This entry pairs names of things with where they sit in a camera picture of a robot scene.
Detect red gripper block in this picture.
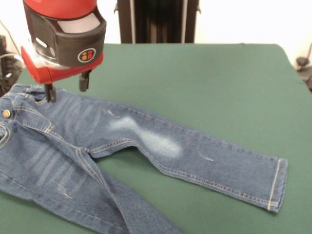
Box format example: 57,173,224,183
20,45,104,103

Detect blue denim jeans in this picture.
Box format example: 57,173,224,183
0,84,289,234

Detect black wheeled chair base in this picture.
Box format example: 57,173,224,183
0,35,27,101
295,56,312,92

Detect dark green table cloth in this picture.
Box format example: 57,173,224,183
0,43,312,234

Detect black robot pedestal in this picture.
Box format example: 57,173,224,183
117,0,201,44

